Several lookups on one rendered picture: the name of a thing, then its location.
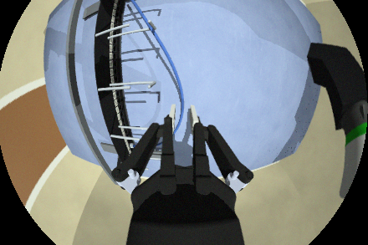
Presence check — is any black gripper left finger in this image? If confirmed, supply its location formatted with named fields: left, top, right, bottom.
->
left=111, top=104, right=176, bottom=198

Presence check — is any dark blue cable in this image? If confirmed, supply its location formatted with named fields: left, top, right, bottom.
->
left=131, top=0, right=184, bottom=135

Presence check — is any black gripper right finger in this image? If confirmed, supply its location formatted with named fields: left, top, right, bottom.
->
left=189, top=105, right=253, bottom=198

